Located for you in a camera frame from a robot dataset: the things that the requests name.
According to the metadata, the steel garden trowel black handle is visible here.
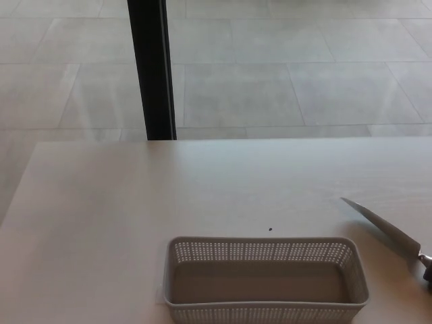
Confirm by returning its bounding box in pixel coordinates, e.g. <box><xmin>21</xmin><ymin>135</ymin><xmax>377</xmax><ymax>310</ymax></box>
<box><xmin>340</xmin><ymin>196</ymin><xmax>432</xmax><ymax>293</ymax></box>

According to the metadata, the black vertical post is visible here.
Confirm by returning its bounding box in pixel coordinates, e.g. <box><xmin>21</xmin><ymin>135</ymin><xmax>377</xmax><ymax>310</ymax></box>
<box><xmin>126</xmin><ymin>0</ymin><xmax>178</xmax><ymax>141</ymax></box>

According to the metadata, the grey perforated plastic basket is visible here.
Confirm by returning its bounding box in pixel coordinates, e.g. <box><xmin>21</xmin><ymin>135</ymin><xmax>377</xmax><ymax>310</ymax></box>
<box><xmin>163</xmin><ymin>236</ymin><xmax>370</xmax><ymax>324</ymax></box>

